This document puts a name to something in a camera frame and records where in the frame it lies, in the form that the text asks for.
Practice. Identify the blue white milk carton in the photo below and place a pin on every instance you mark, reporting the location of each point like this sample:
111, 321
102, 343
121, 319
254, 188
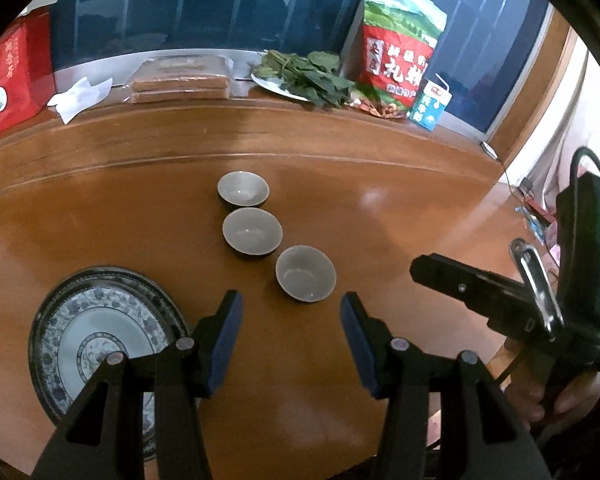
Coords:
431, 100

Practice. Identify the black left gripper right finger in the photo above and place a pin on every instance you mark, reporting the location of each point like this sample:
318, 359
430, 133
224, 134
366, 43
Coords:
445, 419

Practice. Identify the large blue floral plate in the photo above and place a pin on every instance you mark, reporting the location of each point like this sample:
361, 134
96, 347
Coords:
155, 299

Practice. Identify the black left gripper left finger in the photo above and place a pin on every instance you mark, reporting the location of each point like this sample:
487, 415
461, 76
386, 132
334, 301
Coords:
101, 436

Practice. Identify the white crumpled tissue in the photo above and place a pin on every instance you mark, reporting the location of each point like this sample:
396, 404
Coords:
81, 96

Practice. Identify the red tea box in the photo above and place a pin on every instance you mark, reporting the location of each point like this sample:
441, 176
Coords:
26, 70

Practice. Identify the dark bowl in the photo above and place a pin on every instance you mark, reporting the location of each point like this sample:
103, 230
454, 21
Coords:
253, 232
243, 189
305, 273

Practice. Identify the red green snack bag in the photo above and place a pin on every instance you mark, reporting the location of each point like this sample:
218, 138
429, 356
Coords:
399, 38

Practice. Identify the person right hand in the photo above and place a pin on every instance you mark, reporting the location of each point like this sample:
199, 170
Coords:
525, 393

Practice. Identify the white plate with greens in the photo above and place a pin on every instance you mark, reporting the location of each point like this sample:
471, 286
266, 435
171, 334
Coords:
274, 85

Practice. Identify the wrapped brown packages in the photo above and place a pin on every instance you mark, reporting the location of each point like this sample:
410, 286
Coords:
182, 77

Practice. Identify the metal spring clip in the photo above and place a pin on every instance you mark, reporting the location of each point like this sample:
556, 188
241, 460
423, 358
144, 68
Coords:
530, 267

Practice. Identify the green leafy vegetables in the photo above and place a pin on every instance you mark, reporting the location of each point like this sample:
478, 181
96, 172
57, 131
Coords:
315, 77

